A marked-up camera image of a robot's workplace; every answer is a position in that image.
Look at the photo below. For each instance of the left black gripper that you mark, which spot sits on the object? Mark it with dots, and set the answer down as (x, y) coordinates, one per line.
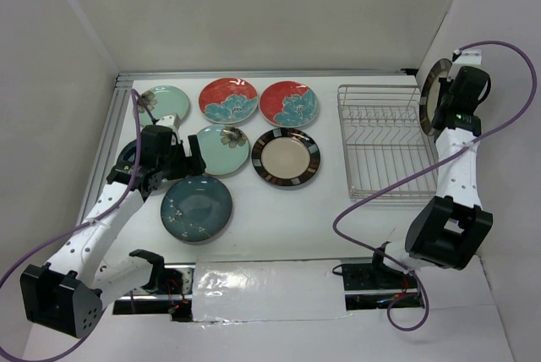
(193, 166)

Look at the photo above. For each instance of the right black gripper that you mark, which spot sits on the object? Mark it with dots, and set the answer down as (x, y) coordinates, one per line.
(442, 100)

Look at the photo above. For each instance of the brown rim plate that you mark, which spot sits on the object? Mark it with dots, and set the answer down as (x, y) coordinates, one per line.
(286, 157)
(430, 94)

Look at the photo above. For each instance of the dark blue plate front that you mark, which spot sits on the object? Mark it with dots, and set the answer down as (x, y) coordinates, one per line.
(196, 210)

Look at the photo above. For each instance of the dark blue plate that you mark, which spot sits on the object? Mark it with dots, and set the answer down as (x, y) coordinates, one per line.
(127, 152)
(196, 210)

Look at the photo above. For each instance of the red floral plate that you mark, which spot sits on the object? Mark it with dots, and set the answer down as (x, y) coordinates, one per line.
(289, 104)
(228, 100)

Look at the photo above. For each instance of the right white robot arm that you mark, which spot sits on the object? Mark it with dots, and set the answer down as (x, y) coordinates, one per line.
(451, 227)

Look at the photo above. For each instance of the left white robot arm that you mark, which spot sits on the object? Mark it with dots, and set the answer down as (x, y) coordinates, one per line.
(71, 289)

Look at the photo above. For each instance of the mint plate centre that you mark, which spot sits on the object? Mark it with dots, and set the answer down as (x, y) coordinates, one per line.
(224, 148)

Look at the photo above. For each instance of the mint plate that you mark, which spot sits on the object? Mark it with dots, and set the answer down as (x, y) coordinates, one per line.
(224, 148)
(162, 100)

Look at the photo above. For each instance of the mint plate back left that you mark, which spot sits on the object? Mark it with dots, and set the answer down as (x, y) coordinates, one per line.
(162, 100)

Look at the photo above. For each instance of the white taped cover panel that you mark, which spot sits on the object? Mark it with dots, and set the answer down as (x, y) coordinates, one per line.
(238, 292)

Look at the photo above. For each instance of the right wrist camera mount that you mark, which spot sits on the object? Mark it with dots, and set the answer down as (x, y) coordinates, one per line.
(466, 57)

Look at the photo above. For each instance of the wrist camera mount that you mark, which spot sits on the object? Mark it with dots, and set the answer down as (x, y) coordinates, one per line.
(171, 121)
(466, 57)

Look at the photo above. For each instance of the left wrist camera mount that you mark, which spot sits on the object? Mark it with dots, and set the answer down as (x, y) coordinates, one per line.
(171, 121)

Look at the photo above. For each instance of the wire dish rack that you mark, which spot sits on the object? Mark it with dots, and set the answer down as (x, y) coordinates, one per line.
(382, 137)

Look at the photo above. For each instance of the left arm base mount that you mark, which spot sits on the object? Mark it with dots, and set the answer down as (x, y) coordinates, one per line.
(172, 298)

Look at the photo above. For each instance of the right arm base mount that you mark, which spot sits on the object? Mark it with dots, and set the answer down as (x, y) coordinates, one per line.
(368, 286)

